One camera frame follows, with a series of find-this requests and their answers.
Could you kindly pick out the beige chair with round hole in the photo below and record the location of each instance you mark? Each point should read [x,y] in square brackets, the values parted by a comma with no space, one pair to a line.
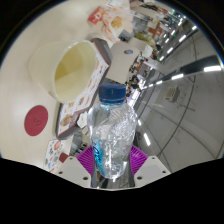
[121,63]

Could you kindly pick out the printed paper tray liner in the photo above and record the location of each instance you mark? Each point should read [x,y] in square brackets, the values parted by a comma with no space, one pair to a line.
[70,113]

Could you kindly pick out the group of ceiling lights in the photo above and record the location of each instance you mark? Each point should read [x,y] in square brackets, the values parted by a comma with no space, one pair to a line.
[211,68]

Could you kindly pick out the crumpled white napkin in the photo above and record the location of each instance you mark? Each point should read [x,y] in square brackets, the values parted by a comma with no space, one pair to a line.
[82,120]

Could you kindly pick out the ceiling air conditioner unit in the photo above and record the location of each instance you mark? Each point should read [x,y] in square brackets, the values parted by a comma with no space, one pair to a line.
[172,93]

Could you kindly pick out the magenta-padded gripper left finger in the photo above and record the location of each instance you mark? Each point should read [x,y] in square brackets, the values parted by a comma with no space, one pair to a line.
[85,160]

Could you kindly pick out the clear blue-capped water bottle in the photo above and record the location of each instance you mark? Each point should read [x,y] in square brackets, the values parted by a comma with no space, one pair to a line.
[111,133]

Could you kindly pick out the cream plastic cup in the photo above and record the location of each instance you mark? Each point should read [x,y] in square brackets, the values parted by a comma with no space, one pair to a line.
[43,71]

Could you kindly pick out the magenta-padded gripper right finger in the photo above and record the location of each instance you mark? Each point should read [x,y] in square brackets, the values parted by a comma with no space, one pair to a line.
[137,160]

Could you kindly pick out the flat round red coaster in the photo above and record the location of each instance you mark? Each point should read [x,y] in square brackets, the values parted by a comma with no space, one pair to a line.
[36,120]

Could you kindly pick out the red white sauce packet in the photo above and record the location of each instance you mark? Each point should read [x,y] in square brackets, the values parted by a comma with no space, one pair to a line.
[96,15]

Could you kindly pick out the clear bag with fries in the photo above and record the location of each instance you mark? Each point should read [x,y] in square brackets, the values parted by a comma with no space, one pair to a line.
[116,21]

